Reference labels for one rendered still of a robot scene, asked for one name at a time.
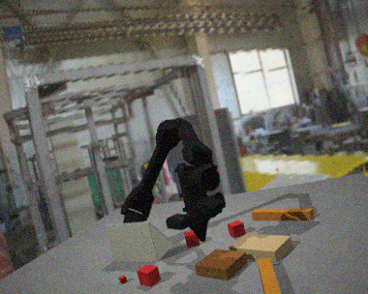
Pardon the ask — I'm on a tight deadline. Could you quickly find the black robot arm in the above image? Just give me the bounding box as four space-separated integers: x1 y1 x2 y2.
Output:
121 118 226 223

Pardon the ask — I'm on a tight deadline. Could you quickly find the red cube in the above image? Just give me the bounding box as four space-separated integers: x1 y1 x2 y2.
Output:
228 221 246 238
137 264 160 287
184 231 199 248

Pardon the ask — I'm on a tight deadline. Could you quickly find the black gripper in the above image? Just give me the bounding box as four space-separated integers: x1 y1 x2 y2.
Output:
166 190 210 242

